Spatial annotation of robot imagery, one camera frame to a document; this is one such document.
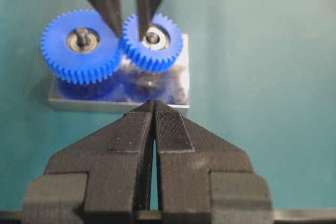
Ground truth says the large blue gear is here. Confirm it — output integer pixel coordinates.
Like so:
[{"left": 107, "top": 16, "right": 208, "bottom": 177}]
[{"left": 40, "top": 9, "right": 121, "bottom": 84}]

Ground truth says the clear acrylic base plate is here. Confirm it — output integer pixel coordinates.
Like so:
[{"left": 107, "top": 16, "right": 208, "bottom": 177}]
[{"left": 48, "top": 34, "right": 190, "bottom": 114}]

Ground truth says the small blue gear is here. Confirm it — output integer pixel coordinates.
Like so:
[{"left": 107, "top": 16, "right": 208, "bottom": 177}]
[{"left": 122, "top": 13, "right": 183, "bottom": 73}]

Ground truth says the steel shaft under large gear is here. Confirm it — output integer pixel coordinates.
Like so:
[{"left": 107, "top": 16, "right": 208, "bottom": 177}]
[{"left": 75, "top": 28, "right": 90, "bottom": 48}]

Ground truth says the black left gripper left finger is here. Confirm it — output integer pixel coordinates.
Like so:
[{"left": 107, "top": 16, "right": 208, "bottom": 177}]
[{"left": 22, "top": 101, "right": 155, "bottom": 223}]

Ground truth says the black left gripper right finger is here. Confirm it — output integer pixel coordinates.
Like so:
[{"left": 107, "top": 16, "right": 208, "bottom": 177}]
[{"left": 155, "top": 101, "right": 273, "bottom": 223}]

